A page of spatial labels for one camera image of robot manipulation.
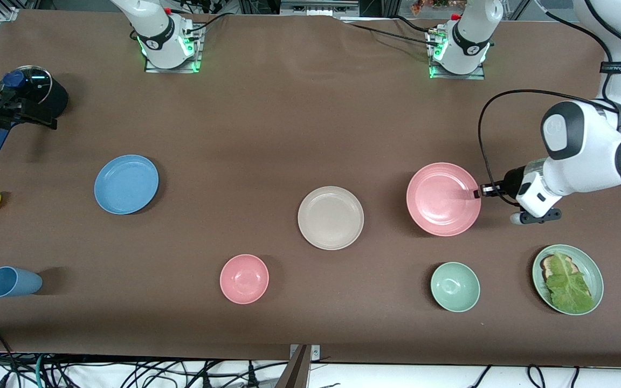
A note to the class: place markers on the grey metal box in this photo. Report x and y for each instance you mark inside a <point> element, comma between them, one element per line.
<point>318,6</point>

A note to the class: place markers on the brown table mat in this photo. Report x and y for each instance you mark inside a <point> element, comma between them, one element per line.
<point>343,134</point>

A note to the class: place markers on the small pink bowl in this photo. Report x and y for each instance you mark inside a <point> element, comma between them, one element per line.
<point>244,279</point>

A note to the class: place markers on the aluminium frame profile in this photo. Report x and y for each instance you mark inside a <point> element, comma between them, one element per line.
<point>8,13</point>

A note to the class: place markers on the blue plate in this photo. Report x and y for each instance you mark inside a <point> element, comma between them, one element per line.
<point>126,184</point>

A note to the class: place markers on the colourful flower decoration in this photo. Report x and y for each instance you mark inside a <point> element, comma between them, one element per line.
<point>434,5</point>

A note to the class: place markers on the green lettuce leaf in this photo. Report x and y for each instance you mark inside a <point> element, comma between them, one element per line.
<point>569,288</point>

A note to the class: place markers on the small green bowl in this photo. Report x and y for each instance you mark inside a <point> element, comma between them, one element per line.
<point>455,286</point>

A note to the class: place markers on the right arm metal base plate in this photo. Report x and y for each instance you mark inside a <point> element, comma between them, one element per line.
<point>173,70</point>

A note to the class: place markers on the green plate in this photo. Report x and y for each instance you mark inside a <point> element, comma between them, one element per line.
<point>588,264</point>

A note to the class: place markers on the beige plate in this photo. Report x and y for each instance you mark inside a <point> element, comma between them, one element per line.
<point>330,217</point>

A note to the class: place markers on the pink plate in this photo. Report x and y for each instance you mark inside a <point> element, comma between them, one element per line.
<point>442,199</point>

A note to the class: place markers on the glass lid with blue knob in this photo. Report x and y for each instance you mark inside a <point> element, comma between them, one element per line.
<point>38,81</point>

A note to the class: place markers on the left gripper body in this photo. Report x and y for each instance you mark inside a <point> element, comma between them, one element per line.
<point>511,181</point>

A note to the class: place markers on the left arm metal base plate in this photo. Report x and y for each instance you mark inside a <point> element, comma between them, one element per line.
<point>456,77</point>

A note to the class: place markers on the dark slanted pole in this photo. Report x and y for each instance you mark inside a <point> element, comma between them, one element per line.
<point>294,372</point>

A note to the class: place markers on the metal table bracket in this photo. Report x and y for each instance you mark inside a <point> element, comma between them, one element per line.
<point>316,353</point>

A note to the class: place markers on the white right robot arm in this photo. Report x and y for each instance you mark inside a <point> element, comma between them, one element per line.
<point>154,32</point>

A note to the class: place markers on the blue cup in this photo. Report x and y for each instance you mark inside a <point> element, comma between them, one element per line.
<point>14,282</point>

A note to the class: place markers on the toasted bread slice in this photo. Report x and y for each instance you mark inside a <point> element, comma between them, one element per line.
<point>546,265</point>

